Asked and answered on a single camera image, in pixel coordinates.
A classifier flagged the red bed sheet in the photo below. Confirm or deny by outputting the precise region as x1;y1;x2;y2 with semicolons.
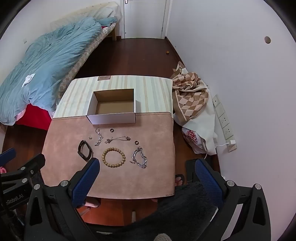
16;104;52;131

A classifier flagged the checkered beige blanket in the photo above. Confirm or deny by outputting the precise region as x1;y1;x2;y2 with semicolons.
171;61;209;123

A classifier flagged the thin silver charm bracelet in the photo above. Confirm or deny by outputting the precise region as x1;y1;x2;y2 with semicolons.
94;127;104;147

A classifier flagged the blue duvet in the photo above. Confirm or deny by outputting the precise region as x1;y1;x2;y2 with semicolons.
1;17;117;126

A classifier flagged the white charger with cable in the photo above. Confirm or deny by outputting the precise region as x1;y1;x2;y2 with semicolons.
202;140;237;159

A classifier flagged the white pillow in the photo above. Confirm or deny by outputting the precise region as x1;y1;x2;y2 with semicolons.
50;1;122;30

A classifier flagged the pink slipper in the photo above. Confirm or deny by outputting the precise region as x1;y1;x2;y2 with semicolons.
0;167;6;174

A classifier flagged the red patterned plastic bag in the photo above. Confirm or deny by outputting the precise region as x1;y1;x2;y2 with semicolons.
182;128;208;154

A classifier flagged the white door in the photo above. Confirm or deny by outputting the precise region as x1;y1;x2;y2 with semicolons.
124;0;167;39

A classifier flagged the thick silver chain bracelet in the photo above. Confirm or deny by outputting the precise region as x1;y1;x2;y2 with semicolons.
131;146;148;169

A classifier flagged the wooden bead bracelet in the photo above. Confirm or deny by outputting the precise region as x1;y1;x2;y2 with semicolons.
102;147;127;169

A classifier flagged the bed with checkered mattress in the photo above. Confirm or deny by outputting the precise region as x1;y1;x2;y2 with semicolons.
0;2;122;130

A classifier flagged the pink striped table mat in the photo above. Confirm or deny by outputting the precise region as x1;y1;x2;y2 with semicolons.
41;75;175;199

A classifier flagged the white cardboard box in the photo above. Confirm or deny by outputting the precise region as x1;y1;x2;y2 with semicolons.
86;88;136;125

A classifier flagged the black smart band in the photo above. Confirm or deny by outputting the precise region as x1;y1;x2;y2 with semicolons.
77;140;93;162

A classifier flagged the white tissue on duvet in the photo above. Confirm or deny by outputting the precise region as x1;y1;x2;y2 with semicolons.
22;73;35;87

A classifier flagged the white wall power strip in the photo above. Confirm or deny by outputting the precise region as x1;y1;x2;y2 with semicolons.
212;95;237;152

